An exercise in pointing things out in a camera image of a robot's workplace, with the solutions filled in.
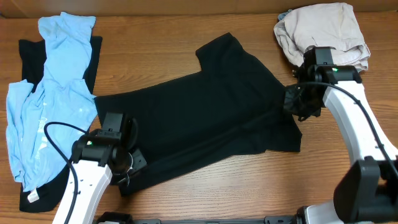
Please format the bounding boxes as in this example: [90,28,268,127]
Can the black t-shirt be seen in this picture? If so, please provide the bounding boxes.
[95,33,302,195]

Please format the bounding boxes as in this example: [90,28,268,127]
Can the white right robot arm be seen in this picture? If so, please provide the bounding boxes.
[284,47,397,223]

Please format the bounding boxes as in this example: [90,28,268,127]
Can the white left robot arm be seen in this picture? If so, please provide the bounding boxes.
[53,112,147,223]

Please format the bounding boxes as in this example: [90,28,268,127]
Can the beige folded shorts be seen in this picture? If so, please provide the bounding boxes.
[274,2,371,71]

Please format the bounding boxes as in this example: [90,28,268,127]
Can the light blue t-shirt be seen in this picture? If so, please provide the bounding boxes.
[6,12,97,192]

